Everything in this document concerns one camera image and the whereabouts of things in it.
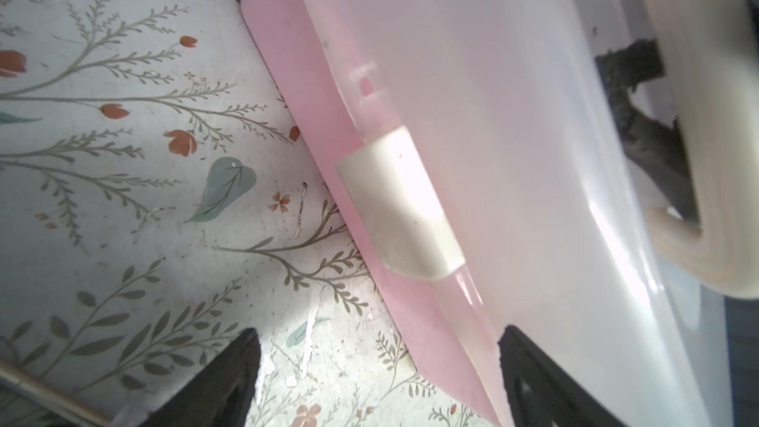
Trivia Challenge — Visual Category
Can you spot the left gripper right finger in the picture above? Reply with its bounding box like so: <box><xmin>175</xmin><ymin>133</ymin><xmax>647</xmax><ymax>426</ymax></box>
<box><xmin>498</xmin><ymin>325</ymin><xmax>623</xmax><ymax>427</ymax></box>

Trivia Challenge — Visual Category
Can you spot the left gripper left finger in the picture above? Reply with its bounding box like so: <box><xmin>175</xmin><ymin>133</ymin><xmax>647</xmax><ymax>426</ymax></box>
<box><xmin>142</xmin><ymin>328</ymin><xmax>261</xmax><ymax>427</ymax></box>

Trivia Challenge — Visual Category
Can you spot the pink plastic tool box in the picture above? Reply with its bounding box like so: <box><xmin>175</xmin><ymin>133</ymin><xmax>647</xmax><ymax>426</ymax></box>
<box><xmin>241</xmin><ymin>0</ymin><xmax>758</xmax><ymax>426</ymax></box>

